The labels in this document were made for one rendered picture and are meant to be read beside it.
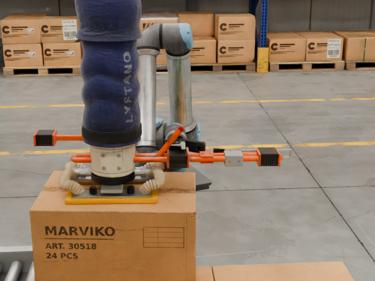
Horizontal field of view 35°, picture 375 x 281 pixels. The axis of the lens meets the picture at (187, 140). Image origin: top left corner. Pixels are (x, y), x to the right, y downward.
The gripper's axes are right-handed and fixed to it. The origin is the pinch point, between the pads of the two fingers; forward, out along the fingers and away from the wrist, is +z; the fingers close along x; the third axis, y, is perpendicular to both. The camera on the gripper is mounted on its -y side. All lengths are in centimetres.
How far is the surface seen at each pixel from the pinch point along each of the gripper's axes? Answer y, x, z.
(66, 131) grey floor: 105, -105, -410
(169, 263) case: 6.8, -34.3, 20.9
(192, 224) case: -1.7, -18.4, 21.7
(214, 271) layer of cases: -14, -58, -15
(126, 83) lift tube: 20.8, 30.9, 7.8
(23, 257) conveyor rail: 72, -57, -30
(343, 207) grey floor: -132, -109, -195
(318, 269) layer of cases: -60, -58, -14
